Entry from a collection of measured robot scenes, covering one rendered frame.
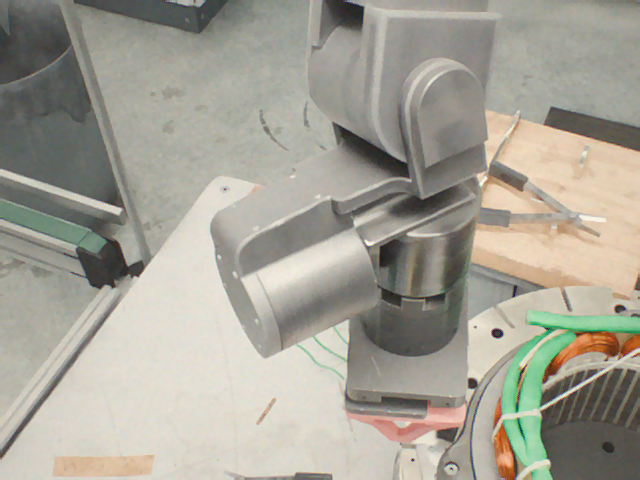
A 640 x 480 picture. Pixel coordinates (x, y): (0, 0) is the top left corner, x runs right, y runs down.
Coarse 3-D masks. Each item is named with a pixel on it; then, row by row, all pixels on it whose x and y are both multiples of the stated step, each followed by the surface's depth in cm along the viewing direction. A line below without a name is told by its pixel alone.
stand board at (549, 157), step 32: (544, 128) 86; (512, 160) 83; (544, 160) 82; (576, 160) 82; (608, 160) 82; (512, 192) 80; (576, 192) 79; (608, 192) 79; (480, 224) 77; (512, 224) 77; (544, 224) 77; (608, 224) 77; (480, 256) 76; (512, 256) 74; (544, 256) 74; (576, 256) 74; (608, 256) 74
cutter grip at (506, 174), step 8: (488, 168) 79; (496, 168) 78; (504, 168) 78; (512, 168) 78; (496, 176) 79; (504, 176) 78; (512, 176) 77; (520, 176) 77; (512, 184) 78; (520, 184) 77
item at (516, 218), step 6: (516, 216) 74; (522, 216) 74; (528, 216) 74; (534, 216) 74; (540, 216) 74; (546, 216) 74; (552, 216) 74; (558, 216) 74; (564, 216) 74; (510, 222) 74; (516, 222) 74; (522, 222) 74; (528, 222) 74; (534, 222) 74; (540, 222) 74; (546, 222) 74; (552, 222) 74; (558, 222) 74; (564, 222) 74
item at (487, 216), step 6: (480, 210) 74; (486, 210) 74; (492, 210) 74; (498, 210) 74; (504, 210) 74; (480, 216) 74; (486, 216) 74; (492, 216) 74; (498, 216) 74; (504, 216) 74; (510, 216) 74; (480, 222) 75; (486, 222) 75; (492, 222) 75; (498, 222) 75; (504, 222) 74
